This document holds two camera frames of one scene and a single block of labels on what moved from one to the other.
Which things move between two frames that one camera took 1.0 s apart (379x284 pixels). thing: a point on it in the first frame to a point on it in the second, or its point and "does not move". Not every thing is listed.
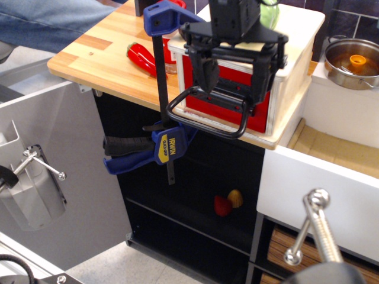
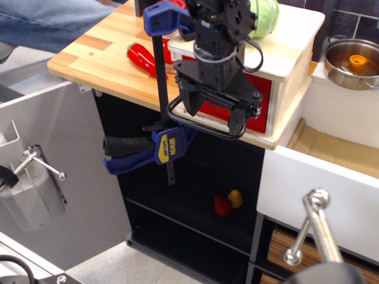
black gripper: x=234 y=32 to x=221 y=78
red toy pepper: x=143 y=57 does not move
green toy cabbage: x=269 y=15 does not move
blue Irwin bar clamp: x=170 y=139 does not move
